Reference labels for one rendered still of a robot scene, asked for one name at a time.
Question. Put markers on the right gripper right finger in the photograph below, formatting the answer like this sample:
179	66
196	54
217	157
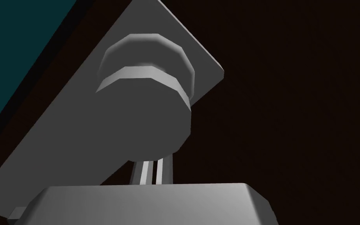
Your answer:
164	172

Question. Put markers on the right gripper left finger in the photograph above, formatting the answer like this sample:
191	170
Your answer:
142	173

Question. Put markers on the grey round door knob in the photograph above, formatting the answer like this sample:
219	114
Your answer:
145	118

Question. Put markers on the grey door knob plate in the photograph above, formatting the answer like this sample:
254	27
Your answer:
73	134

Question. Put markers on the dark brown door leaf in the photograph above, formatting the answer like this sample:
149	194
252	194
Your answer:
292	93

